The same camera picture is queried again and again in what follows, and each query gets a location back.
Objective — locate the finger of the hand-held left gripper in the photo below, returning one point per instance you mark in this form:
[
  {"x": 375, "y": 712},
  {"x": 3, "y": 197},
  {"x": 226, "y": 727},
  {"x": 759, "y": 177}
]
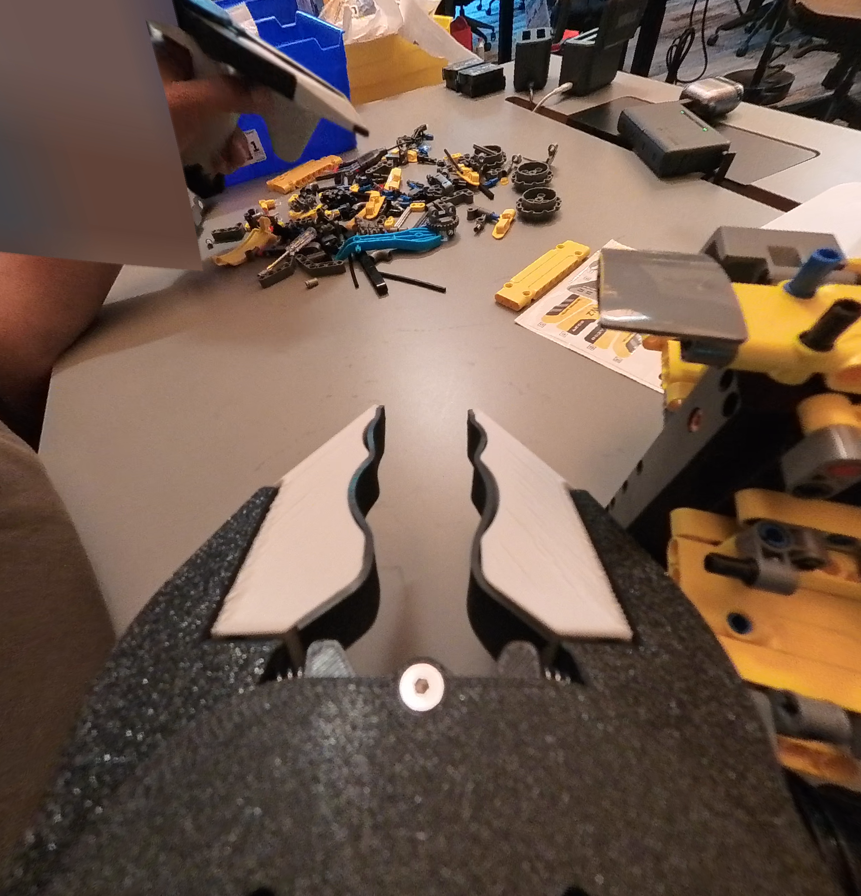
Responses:
[{"x": 325, "y": 105}]

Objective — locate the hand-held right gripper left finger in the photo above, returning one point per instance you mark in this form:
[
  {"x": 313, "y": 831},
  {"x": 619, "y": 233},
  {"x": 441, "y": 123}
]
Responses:
[{"x": 297, "y": 553}]

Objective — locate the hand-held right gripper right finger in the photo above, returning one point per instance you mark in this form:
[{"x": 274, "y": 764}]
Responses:
[{"x": 542, "y": 553}]

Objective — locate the pile of toy building pieces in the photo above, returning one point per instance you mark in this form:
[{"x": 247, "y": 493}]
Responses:
[{"x": 374, "y": 203}]

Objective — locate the person's left forearm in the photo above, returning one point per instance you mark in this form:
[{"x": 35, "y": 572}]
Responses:
[{"x": 32, "y": 322}]

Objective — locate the person's left hand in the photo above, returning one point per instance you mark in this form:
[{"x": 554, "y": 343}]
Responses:
[{"x": 213, "y": 126}]

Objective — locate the blue plastic bin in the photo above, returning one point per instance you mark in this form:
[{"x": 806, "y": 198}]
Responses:
[{"x": 318, "y": 56}]

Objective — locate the yellow cardboard box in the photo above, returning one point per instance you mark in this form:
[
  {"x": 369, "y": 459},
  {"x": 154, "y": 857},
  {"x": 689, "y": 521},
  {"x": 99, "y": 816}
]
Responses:
[{"x": 395, "y": 73}]

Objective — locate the yellow box with tissue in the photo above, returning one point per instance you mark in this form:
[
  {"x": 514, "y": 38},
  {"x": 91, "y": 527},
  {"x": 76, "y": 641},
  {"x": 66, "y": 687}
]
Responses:
[{"x": 409, "y": 24}]

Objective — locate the black battery charger case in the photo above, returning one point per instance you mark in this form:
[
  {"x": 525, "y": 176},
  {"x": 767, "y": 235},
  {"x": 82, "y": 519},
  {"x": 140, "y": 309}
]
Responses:
[
  {"x": 588, "y": 56},
  {"x": 533, "y": 59}
]

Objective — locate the black toy wheel hub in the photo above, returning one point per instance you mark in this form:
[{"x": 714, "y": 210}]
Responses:
[
  {"x": 534, "y": 175},
  {"x": 539, "y": 205}
]

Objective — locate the yellow and grey sticker sheet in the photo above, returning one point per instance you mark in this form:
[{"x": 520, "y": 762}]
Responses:
[{"x": 577, "y": 329}]

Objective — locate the yellow toy vehicle model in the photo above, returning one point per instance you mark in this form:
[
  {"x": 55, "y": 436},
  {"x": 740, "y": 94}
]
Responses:
[{"x": 787, "y": 595}]

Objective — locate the long yellow toy panel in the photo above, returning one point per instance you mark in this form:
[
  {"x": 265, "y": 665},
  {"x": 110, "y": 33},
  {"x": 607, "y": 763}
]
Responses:
[{"x": 542, "y": 274}]

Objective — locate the black power box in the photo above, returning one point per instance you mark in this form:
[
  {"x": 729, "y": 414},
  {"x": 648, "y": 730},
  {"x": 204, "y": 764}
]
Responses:
[{"x": 672, "y": 136}]

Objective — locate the small silver device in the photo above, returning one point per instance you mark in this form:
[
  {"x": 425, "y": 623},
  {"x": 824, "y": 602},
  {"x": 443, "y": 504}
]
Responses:
[{"x": 714, "y": 94}]

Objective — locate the black office chair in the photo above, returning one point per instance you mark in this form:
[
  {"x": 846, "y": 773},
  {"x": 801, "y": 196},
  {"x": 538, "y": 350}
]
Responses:
[{"x": 822, "y": 49}]

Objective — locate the black camera battery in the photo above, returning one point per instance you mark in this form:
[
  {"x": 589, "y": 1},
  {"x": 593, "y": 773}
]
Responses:
[
  {"x": 457, "y": 75},
  {"x": 488, "y": 78}
]

